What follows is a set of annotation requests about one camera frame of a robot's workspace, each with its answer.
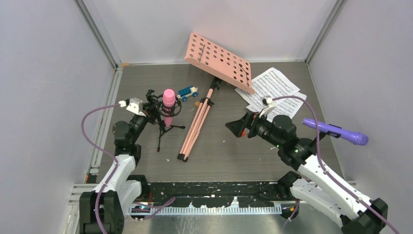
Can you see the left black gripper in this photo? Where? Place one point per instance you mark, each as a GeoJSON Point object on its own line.
{"type": "Point", "coordinates": [151, 111]}

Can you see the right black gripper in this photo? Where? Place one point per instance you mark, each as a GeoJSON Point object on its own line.
{"type": "Point", "coordinates": [250, 120]}

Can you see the pink microphone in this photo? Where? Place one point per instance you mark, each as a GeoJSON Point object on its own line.
{"type": "Point", "coordinates": [170, 106]}

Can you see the sheet music page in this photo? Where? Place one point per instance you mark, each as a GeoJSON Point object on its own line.
{"type": "Point", "coordinates": [288, 107]}
{"type": "Point", "coordinates": [272, 83]}

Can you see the pink music stand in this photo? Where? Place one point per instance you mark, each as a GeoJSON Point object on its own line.
{"type": "Point", "coordinates": [224, 66]}

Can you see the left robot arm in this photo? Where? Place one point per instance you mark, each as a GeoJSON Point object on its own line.
{"type": "Point", "coordinates": [103, 210]}

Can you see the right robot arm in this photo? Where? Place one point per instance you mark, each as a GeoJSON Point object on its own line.
{"type": "Point", "coordinates": [312, 180]}

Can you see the blue white toy car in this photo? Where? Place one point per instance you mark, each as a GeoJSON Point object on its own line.
{"type": "Point", "coordinates": [190, 91]}

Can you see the purple microphone on round base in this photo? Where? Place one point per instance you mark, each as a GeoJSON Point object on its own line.
{"type": "Point", "coordinates": [356, 138]}

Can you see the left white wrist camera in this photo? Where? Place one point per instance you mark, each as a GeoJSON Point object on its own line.
{"type": "Point", "coordinates": [133, 105]}

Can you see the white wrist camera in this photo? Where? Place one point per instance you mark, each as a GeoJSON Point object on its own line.
{"type": "Point", "coordinates": [269, 104]}
{"type": "Point", "coordinates": [133, 105]}

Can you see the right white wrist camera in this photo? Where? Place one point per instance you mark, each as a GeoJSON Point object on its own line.
{"type": "Point", "coordinates": [269, 104]}

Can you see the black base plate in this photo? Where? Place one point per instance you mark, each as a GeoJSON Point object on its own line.
{"type": "Point", "coordinates": [215, 194]}

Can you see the slotted cable duct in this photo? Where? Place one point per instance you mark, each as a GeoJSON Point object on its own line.
{"type": "Point", "coordinates": [231, 210]}

